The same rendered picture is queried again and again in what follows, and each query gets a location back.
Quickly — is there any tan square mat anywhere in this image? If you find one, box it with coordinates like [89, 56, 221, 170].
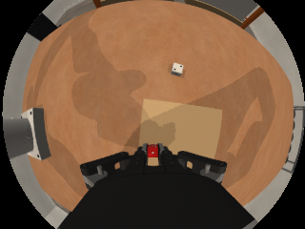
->
[138, 99, 222, 159]

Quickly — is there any white die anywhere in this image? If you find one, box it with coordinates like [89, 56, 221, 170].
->
[171, 63, 184, 76]

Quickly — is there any red die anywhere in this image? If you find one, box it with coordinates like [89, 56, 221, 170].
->
[148, 144, 158, 157]

